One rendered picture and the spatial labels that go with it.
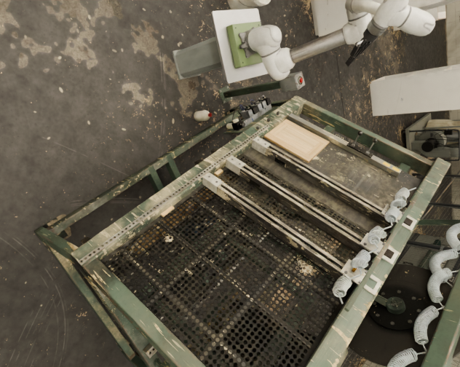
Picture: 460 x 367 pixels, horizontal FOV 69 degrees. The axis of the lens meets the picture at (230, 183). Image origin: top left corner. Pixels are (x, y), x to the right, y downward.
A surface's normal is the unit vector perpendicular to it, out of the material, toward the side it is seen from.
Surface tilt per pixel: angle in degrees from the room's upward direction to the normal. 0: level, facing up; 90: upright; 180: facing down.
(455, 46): 90
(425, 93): 90
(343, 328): 58
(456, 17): 90
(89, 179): 0
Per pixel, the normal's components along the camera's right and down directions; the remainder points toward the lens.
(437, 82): -0.69, 0.36
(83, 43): 0.68, 0.07
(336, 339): 0.07, -0.68
